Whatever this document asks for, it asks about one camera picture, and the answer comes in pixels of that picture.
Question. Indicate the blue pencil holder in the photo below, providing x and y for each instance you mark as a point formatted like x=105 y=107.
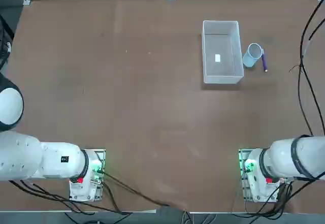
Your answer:
x=247 y=61

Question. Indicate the purple marker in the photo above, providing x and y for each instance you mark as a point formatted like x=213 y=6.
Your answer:
x=264 y=61

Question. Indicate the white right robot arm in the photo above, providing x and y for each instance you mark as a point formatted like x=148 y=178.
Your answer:
x=284 y=155

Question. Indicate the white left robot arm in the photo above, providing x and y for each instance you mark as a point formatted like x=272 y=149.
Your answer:
x=50 y=160

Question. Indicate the clear plastic box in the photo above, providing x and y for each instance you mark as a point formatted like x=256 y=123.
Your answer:
x=223 y=76

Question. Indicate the white label sticker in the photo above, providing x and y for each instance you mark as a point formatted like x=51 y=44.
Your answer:
x=217 y=58

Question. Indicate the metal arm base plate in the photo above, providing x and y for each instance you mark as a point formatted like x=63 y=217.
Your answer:
x=102 y=155
x=241 y=155

